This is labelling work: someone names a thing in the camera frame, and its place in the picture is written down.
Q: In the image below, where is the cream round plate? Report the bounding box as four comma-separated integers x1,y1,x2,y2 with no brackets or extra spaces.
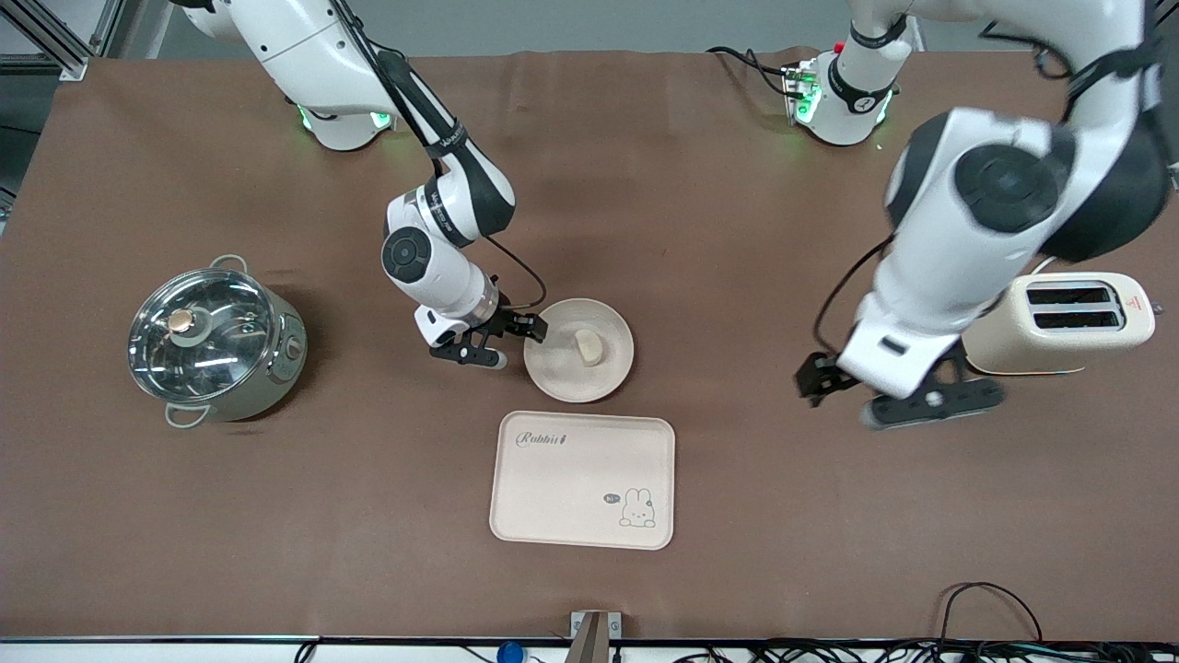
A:
523,298,635,403

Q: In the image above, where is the cream tray with rabbit print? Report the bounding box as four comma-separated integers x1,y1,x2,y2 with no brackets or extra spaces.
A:
489,411,676,551

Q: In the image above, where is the white two-slot toaster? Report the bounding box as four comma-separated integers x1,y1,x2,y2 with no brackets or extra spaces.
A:
961,272,1163,376

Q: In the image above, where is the silver electric cooking pot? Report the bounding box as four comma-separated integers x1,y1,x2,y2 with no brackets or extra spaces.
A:
129,255,309,430

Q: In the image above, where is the glass pot lid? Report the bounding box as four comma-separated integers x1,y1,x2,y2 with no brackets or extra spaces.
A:
127,269,277,403

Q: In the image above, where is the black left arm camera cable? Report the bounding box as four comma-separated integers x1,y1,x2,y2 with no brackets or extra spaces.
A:
813,235,896,360

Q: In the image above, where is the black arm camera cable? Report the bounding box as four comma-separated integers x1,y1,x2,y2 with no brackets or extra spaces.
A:
332,0,548,311
813,235,896,360

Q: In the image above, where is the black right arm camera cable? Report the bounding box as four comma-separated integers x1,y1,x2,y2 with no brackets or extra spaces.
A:
332,0,548,311

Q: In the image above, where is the black looped cable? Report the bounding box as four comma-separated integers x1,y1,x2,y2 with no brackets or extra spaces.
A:
938,582,1044,646

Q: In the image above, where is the black cable bundle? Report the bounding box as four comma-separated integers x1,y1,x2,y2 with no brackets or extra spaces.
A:
672,638,1179,663

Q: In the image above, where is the grey metal camera bracket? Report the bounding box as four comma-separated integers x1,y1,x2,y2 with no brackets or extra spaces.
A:
569,611,623,663

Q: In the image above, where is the aluminium frame profile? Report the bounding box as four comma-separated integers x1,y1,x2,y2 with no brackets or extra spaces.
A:
0,0,125,82

